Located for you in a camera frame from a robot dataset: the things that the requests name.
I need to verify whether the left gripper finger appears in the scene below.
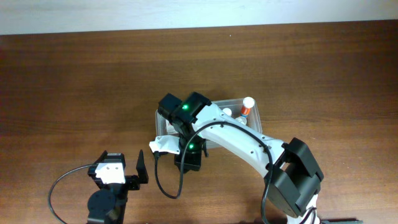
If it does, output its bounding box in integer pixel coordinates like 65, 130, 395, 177
136, 150, 149, 184
95, 151, 108, 164

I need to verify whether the dark bottle white cap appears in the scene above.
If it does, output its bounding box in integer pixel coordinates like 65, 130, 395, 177
223, 108, 232, 116

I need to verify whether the white Calamine lotion bottle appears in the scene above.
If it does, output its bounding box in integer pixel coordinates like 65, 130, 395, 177
236, 116, 248, 125

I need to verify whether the clear plastic container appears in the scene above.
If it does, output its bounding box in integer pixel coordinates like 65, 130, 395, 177
155, 98, 262, 149

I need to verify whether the orange tube white cap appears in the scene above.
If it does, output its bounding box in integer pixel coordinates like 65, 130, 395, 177
240, 96, 256, 117

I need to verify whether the white Panadol box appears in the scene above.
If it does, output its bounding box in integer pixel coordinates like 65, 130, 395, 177
165, 121, 175, 134

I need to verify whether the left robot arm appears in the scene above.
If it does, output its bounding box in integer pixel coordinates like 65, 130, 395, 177
87, 151, 149, 224

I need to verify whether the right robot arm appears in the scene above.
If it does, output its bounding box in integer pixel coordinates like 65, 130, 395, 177
149, 92, 324, 223

